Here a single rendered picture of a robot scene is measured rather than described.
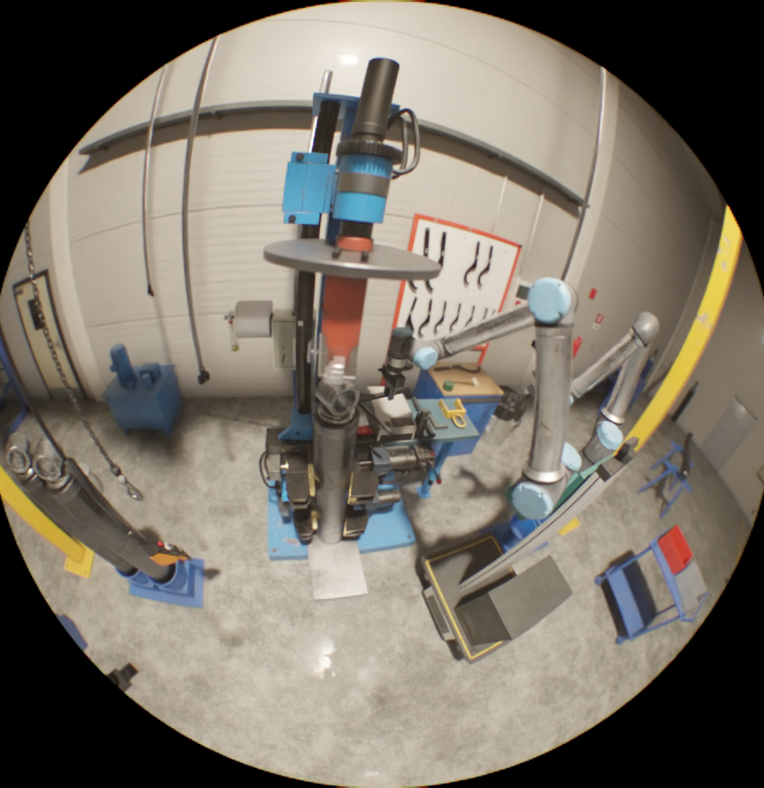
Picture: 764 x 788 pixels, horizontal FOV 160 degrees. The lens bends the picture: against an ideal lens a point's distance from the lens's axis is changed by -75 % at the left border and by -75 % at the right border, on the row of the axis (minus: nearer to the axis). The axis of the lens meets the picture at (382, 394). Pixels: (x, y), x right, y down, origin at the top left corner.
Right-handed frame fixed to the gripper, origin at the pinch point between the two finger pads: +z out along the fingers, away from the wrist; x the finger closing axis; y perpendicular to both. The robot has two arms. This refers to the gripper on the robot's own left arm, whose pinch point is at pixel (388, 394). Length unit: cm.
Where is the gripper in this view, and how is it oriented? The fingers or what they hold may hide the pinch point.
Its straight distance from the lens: 131.8
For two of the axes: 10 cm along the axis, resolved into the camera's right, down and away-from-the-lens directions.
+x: 4.8, 5.9, -6.5
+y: -8.6, 1.8, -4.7
